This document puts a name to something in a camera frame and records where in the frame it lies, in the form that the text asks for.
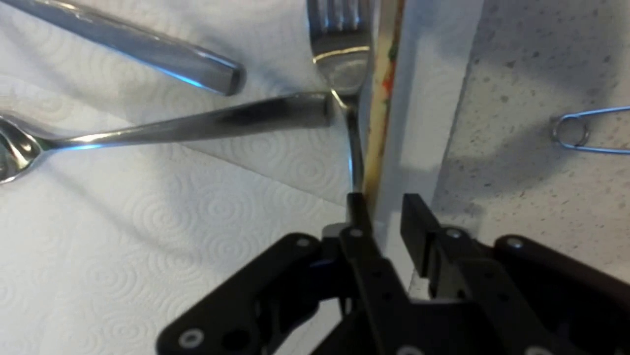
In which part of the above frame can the wooden stirrer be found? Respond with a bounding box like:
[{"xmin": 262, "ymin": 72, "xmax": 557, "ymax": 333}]
[{"xmin": 363, "ymin": 0, "xmax": 406, "ymax": 218}]

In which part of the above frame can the metal spoon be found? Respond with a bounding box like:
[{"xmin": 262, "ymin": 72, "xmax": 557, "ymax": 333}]
[{"xmin": 0, "ymin": 90, "xmax": 335, "ymax": 187}]

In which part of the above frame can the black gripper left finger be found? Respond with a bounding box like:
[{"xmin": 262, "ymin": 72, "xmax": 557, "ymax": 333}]
[{"xmin": 156, "ymin": 191, "xmax": 429, "ymax": 355}]

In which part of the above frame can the metal fork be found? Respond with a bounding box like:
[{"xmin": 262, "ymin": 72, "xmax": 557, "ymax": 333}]
[{"xmin": 303, "ymin": 0, "xmax": 376, "ymax": 199}]

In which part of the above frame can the white paper towel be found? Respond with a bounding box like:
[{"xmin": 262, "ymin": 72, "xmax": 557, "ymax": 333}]
[{"xmin": 0, "ymin": 0, "xmax": 489, "ymax": 355}]

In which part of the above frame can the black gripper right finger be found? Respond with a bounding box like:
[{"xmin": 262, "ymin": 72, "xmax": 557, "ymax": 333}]
[{"xmin": 400, "ymin": 191, "xmax": 630, "ymax": 355}]

